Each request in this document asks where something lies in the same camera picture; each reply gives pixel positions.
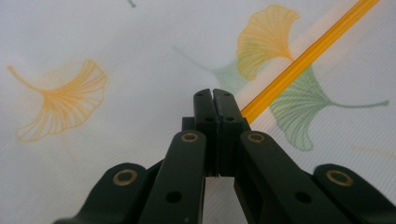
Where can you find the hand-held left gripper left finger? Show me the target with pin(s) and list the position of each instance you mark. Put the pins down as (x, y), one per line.
(186, 174)

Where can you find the white leaf-print pillowcase with zipper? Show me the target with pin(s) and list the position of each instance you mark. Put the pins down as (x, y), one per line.
(124, 46)

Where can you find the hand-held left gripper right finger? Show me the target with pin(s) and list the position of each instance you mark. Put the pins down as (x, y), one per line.
(264, 180)

